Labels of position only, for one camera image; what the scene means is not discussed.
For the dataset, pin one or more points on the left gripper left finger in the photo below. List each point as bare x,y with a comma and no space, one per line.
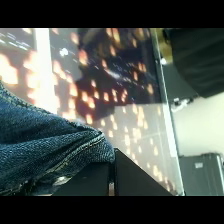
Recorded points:
91,181

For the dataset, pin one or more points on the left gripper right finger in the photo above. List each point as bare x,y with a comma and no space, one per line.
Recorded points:
133,180

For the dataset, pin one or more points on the blue jeans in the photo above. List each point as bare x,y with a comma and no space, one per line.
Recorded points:
40,143

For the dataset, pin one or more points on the grey case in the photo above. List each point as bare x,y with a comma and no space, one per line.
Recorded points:
203,175

